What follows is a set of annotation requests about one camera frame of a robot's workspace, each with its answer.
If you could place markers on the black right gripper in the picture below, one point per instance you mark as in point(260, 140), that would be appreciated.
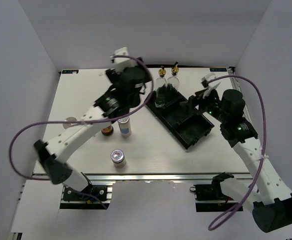
point(188, 106)

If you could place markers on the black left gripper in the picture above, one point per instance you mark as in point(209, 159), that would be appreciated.
point(113, 76)

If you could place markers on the glass bottle with dark sauce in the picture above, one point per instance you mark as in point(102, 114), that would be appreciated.
point(173, 81)

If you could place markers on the clear glass oil bottle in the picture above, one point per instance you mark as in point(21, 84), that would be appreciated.
point(160, 88)

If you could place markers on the blue label spice jar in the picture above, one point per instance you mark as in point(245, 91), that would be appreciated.
point(124, 126)

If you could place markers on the red lid sauce jar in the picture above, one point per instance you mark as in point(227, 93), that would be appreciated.
point(108, 131)

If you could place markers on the silver lid spice jar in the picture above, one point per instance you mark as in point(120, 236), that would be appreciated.
point(118, 158)

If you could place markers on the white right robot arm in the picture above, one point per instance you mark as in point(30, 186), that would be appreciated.
point(268, 198)

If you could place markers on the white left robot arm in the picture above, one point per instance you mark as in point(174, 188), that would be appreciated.
point(54, 153)

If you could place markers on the black three-compartment tray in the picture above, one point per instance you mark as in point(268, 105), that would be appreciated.
point(187, 126)

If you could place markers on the right table logo sticker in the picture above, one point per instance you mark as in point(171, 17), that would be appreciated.
point(218, 69)

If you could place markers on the table logo sticker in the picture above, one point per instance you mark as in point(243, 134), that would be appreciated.
point(70, 71)
point(218, 69)

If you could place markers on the left table logo sticker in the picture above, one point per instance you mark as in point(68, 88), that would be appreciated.
point(70, 71)

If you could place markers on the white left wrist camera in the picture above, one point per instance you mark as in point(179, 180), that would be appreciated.
point(121, 63)

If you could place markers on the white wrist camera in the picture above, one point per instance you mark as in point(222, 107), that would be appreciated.
point(205, 82)
point(121, 63)

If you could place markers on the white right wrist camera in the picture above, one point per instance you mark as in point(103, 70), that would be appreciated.
point(205, 82)

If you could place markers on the aluminium table frame rail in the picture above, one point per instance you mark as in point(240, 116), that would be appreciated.
point(150, 193)

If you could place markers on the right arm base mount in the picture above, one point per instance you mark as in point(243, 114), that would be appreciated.
point(209, 198)

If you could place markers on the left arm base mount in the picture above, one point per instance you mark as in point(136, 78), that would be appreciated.
point(96, 196)

